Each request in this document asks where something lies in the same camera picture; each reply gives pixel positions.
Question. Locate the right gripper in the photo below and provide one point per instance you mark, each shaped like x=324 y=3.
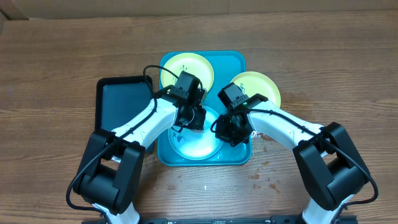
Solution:
x=224 y=135

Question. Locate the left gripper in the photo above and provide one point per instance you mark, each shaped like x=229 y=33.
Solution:
x=198 y=123

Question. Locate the light blue plate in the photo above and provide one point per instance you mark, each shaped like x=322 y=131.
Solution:
x=196 y=145

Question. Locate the yellow plate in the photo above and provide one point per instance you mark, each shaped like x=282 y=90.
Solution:
x=194 y=64
x=252 y=83

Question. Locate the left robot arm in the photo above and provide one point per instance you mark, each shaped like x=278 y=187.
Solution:
x=110 y=169

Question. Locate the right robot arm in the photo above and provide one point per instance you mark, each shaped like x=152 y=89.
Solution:
x=329 y=163

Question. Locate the teal tray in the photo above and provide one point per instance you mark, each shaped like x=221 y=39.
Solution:
x=226 y=65

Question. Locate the black tray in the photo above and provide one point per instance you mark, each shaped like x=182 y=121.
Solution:
x=118 y=100

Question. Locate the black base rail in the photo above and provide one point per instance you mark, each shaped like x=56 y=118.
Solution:
x=276 y=219

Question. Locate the cardboard wall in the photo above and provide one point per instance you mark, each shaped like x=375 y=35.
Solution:
x=67 y=9

